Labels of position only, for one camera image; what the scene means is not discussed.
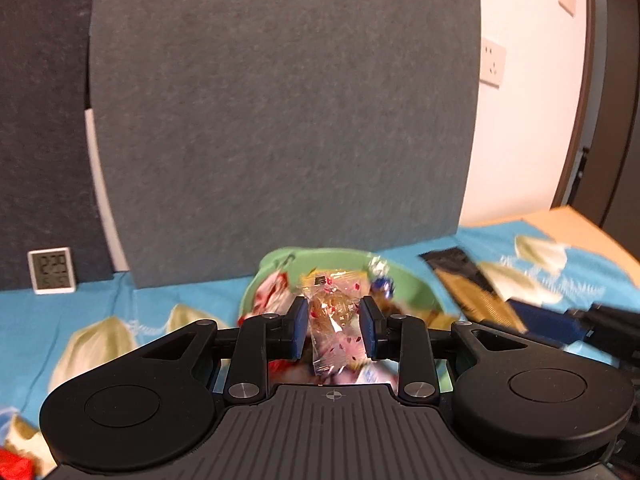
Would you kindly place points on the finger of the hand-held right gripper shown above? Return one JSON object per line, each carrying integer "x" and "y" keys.
{"x": 550, "y": 322}

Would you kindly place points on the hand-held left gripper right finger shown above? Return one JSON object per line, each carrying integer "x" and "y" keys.
{"x": 369, "y": 327}

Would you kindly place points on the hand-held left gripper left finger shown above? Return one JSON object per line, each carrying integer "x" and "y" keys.
{"x": 300, "y": 327}

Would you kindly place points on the clear candy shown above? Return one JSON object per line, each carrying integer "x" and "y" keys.
{"x": 332, "y": 310}

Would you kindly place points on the blue foil candy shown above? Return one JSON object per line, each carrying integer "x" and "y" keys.
{"x": 384, "y": 287}

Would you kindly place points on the red white snack packet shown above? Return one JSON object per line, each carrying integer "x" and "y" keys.
{"x": 270, "y": 292}

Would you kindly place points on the silver foil candy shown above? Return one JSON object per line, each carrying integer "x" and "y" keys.
{"x": 380, "y": 266}

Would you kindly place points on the green plastic bowl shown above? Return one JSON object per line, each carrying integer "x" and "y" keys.
{"x": 415, "y": 285}

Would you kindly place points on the black gold snack packet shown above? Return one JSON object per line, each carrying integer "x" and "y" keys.
{"x": 470, "y": 290}

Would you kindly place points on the blue floral tablecloth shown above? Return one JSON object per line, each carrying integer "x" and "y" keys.
{"x": 150, "y": 310}

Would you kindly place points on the white pole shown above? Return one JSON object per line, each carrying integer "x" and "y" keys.
{"x": 102, "y": 200}

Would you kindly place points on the white digital clock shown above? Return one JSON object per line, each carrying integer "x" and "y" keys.
{"x": 52, "y": 270}

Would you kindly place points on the red gold patterned packet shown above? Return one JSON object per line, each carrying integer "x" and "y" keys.
{"x": 15, "y": 467}

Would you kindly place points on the dark grey felt panel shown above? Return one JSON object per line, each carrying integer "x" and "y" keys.
{"x": 40, "y": 135}

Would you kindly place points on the dark brown door frame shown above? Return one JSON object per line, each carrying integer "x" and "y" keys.
{"x": 615, "y": 110}

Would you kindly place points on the white wall socket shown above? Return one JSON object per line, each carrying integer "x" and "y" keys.
{"x": 492, "y": 62}

